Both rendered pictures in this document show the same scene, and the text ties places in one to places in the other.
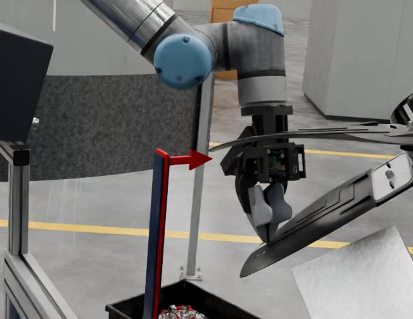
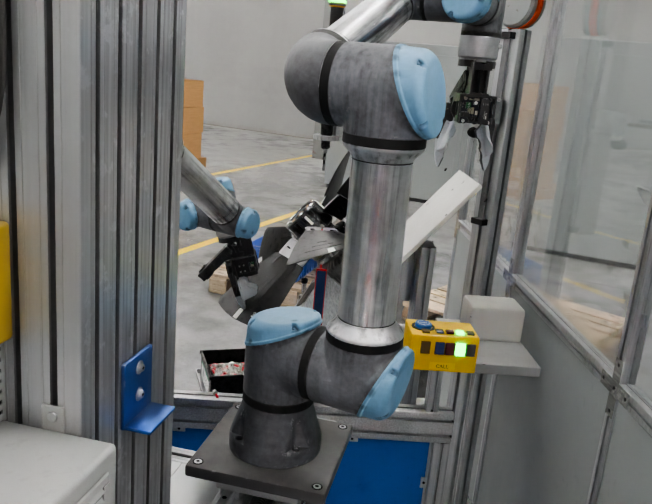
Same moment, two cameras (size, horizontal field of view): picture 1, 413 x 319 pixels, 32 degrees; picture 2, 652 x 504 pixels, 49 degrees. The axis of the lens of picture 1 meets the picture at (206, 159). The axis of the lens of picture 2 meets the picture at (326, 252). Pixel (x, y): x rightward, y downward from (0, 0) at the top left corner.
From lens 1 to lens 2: 1.47 m
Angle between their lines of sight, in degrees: 61
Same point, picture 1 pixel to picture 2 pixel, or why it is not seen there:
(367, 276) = (328, 299)
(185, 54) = (254, 219)
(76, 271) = not seen: outside the picture
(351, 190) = (279, 265)
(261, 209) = (246, 291)
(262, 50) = not seen: hidden behind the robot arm
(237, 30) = not seen: hidden behind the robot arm
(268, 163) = (250, 264)
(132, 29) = (228, 212)
